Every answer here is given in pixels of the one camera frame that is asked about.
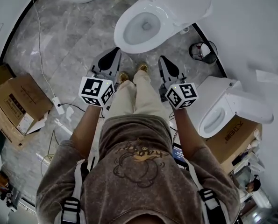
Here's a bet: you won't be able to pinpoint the black device with blue screen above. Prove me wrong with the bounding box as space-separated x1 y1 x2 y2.
172 142 185 166

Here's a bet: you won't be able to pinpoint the black wire waste bin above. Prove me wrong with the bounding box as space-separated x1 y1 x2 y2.
189 40 218 64

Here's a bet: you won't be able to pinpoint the crumpled white paper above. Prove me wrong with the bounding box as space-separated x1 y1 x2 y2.
64 106 75 121

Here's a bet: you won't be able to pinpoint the person's brown printed shirt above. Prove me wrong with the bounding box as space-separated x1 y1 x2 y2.
36 114 241 224

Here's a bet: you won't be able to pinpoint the white cable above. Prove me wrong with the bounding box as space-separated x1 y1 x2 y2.
32 0 57 100

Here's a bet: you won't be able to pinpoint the cardboard box with large print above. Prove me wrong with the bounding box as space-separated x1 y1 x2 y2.
205 115 263 172

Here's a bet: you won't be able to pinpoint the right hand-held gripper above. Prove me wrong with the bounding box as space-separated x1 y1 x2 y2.
157 56 199 110

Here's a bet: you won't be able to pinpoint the open cardboard box with labels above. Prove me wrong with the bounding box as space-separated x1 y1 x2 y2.
0 63 53 136

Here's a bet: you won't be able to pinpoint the black power cable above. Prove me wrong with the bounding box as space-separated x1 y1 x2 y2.
58 103 106 120

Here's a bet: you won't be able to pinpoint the white toilet with button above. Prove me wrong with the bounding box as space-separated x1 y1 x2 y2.
190 75 274 139

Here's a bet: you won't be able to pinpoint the cardboard box with black print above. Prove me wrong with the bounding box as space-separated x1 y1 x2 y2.
0 97 40 150

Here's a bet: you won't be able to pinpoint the person's cream trousers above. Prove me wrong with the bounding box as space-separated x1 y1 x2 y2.
105 70 171 123

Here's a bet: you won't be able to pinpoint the white power strip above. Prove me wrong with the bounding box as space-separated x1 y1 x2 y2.
51 96 65 115

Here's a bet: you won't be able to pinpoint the person's left tan shoe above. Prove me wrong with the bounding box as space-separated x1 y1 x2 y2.
119 71 130 85

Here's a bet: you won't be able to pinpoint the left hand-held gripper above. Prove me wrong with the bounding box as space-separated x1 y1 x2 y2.
78 47 122 108

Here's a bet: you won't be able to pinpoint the person's left forearm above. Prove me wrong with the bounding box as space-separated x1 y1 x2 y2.
70 104 104 160

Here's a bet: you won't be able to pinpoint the person's right forearm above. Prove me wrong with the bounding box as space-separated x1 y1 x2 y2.
172 106 208 161

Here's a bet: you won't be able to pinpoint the white toilet lid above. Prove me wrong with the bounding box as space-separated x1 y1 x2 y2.
150 0 214 27

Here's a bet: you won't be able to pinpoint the white harness strap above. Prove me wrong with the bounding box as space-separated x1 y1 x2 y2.
186 157 223 224
60 159 88 224

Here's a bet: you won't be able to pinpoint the white and red trash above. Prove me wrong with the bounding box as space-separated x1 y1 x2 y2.
192 42 211 58

